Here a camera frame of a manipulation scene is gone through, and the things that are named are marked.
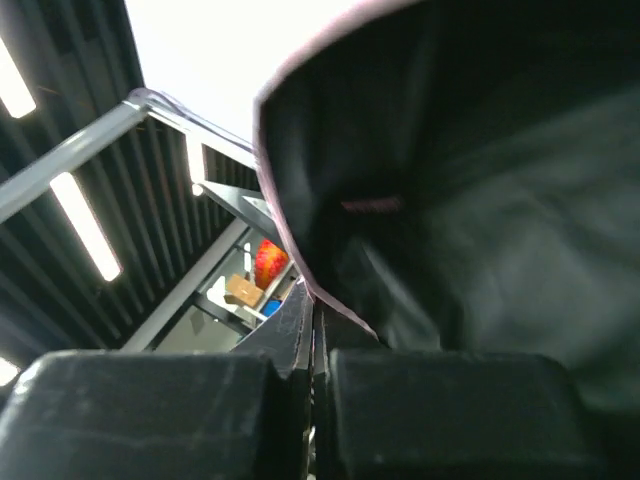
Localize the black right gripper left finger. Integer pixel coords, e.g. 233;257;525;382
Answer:
1;283;313;479

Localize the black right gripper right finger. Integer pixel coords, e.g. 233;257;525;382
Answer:
313;304;608;479

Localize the pink folding umbrella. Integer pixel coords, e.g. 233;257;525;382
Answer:
255;1;639;415

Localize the brown cardboard box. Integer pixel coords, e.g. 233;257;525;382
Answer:
224;274;264;308

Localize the red orange ball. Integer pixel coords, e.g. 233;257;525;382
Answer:
254;239;289;290

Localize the grey metal frame beam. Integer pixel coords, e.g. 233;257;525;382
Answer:
1;88;284;247

